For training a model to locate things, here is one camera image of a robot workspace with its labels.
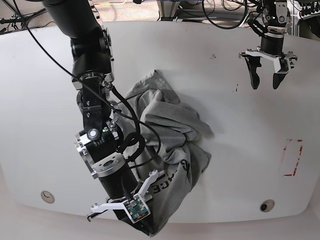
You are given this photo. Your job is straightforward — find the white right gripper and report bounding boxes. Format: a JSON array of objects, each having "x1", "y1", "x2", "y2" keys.
[{"x1": 86, "y1": 169, "x2": 165, "y2": 224}]

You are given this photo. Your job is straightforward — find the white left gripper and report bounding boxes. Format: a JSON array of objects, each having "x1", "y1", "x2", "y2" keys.
[{"x1": 239, "y1": 47, "x2": 298, "y2": 90}]

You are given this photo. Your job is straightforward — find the grey T-shirt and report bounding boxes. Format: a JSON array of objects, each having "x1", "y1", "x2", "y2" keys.
[{"x1": 125, "y1": 71, "x2": 212, "y2": 237}]

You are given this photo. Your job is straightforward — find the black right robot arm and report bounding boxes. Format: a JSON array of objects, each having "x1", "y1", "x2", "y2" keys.
[{"x1": 43, "y1": 0, "x2": 159, "y2": 226}]

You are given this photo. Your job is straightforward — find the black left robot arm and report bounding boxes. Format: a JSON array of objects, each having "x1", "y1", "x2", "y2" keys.
[{"x1": 239, "y1": 0, "x2": 298, "y2": 90}]

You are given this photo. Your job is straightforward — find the red tape rectangle marking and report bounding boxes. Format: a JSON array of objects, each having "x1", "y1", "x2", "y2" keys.
[{"x1": 281, "y1": 139, "x2": 304, "y2": 177}]

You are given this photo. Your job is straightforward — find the left table grommet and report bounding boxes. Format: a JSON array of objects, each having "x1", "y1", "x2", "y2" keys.
[{"x1": 40, "y1": 190, "x2": 55, "y2": 204}]

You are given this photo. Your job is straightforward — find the table grommet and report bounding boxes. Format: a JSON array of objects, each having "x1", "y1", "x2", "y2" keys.
[
  {"x1": 40, "y1": 190, "x2": 55, "y2": 204},
  {"x1": 259, "y1": 199, "x2": 275, "y2": 213}
]

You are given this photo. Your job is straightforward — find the aluminium table leg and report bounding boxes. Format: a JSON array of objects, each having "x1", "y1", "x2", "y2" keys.
[{"x1": 156, "y1": 0, "x2": 181, "y2": 21}]

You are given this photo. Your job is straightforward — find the right table grommet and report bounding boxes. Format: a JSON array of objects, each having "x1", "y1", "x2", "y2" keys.
[{"x1": 259, "y1": 199, "x2": 275, "y2": 213}]

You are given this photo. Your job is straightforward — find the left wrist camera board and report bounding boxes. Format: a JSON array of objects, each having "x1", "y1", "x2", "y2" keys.
[{"x1": 279, "y1": 57, "x2": 291, "y2": 73}]

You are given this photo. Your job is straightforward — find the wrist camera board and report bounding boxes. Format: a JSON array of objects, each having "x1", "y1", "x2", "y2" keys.
[
  {"x1": 124, "y1": 198, "x2": 149, "y2": 223},
  {"x1": 279, "y1": 57, "x2": 291, "y2": 73}
]

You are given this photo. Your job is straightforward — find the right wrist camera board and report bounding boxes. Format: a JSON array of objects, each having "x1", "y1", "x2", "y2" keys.
[{"x1": 124, "y1": 198, "x2": 149, "y2": 223}]

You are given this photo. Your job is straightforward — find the black cable bundle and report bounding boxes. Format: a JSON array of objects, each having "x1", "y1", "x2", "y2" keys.
[{"x1": 179, "y1": 0, "x2": 320, "y2": 28}]

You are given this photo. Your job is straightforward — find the yellow cable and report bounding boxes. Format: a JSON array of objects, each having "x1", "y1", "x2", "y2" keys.
[{"x1": 94, "y1": 0, "x2": 128, "y2": 23}]

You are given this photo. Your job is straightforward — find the black camera tripod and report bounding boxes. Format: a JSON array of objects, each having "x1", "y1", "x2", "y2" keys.
[{"x1": 0, "y1": 0, "x2": 56, "y2": 35}]

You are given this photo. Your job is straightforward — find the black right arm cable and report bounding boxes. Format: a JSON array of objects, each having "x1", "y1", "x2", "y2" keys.
[{"x1": 22, "y1": 17, "x2": 162, "y2": 168}]

